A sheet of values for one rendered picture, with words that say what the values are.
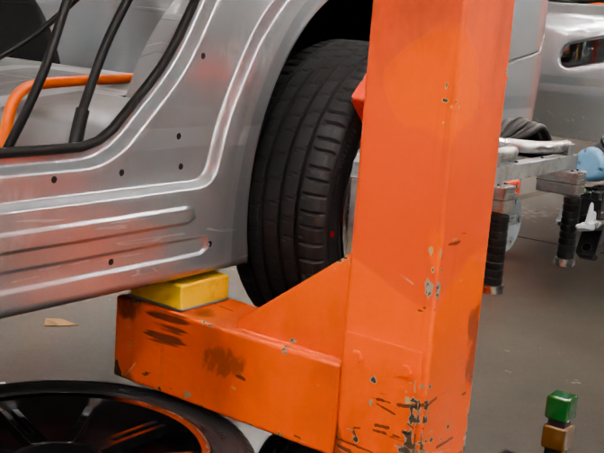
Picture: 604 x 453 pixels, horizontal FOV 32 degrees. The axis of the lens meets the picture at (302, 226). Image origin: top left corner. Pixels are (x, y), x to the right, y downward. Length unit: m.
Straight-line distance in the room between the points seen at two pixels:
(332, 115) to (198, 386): 0.57
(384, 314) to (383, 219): 0.15
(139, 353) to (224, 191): 0.34
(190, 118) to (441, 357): 0.62
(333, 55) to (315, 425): 0.79
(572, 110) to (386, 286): 3.10
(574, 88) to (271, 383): 3.05
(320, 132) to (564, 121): 2.77
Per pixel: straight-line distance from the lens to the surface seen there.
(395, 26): 1.57
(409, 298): 1.59
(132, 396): 1.99
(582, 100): 4.61
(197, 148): 1.89
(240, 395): 1.83
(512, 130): 2.21
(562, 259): 2.24
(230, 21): 1.93
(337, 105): 2.00
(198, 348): 1.88
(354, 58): 2.11
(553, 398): 1.73
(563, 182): 2.22
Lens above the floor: 1.23
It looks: 12 degrees down
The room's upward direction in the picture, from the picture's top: 4 degrees clockwise
